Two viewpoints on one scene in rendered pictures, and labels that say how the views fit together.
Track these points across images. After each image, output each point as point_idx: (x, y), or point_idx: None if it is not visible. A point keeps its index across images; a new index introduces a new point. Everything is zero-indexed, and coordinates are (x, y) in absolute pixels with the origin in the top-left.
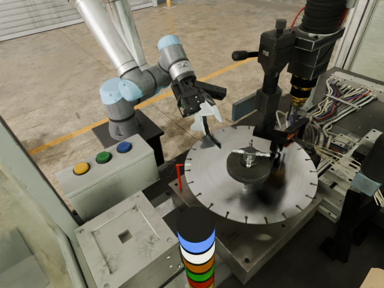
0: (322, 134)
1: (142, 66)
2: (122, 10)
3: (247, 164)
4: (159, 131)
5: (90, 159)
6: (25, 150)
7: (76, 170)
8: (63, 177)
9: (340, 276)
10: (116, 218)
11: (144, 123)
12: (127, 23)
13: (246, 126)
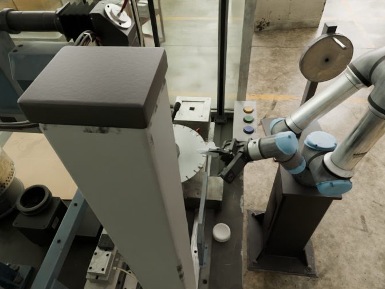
0: None
1: (330, 159)
2: (362, 114)
3: None
4: (285, 190)
5: (253, 114)
6: (221, 61)
7: (247, 106)
8: (248, 102)
9: None
10: (203, 109)
11: (307, 188)
12: (355, 126)
13: (189, 176)
